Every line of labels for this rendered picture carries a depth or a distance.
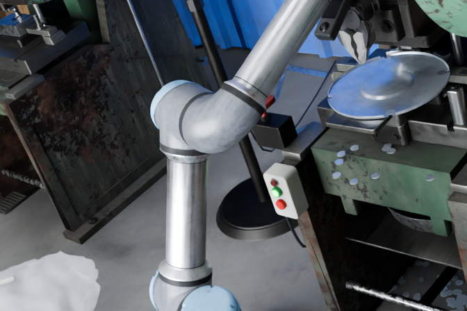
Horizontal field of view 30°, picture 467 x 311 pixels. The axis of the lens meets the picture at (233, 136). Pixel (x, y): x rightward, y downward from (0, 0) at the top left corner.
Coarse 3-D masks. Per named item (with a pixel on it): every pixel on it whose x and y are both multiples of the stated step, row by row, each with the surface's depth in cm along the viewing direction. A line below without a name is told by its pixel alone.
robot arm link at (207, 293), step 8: (200, 288) 179; (208, 288) 179; (216, 288) 178; (224, 288) 178; (192, 296) 178; (200, 296) 178; (208, 296) 177; (216, 296) 177; (224, 296) 176; (232, 296) 176; (184, 304) 177; (192, 304) 176; (200, 304) 176; (208, 304) 175; (216, 304) 175; (224, 304) 174; (232, 304) 174
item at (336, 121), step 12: (336, 120) 199; (348, 120) 198; (360, 120) 196; (372, 120) 195; (384, 120) 193; (396, 120) 203; (360, 132) 194; (372, 132) 192; (384, 132) 207; (396, 132) 205; (408, 132) 205
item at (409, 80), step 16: (368, 64) 217; (384, 64) 214; (400, 64) 212; (416, 64) 209; (432, 64) 207; (336, 80) 214; (352, 80) 213; (368, 80) 209; (384, 80) 206; (400, 80) 204; (416, 80) 203; (432, 80) 201; (448, 80) 198; (352, 96) 206; (368, 96) 203; (384, 96) 200; (400, 96) 199; (416, 96) 197; (432, 96) 194; (352, 112) 200; (368, 112) 197; (384, 112) 195; (400, 112) 193
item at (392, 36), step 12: (384, 0) 197; (396, 0) 194; (384, 12) 195; (396, 12) 195; (408, 12) 194; (420, 12) 197; (372, 24) 199; (384, 24) 195; (396, 24) 195; (408, 24) 196; (420, 24) 198; (384, 36) 199; (396, 36) 197; (408, 36) 198
